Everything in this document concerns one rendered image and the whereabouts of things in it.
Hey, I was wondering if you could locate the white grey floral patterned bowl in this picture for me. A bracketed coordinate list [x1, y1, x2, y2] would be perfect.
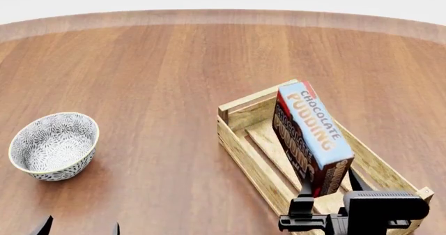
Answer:
[8, 112, 100, 183]

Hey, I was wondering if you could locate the light wooden slatted crate tray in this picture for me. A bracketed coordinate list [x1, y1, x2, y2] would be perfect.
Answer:
[217, 78, 436, 235]

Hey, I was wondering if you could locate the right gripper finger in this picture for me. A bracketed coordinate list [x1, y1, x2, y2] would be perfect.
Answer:
[289, 170, 316, 218]
[347, 164, 379, 194]

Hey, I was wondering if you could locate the chocolate pudding box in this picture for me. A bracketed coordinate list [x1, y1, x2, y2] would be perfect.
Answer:
[271, 79, 355, 199]

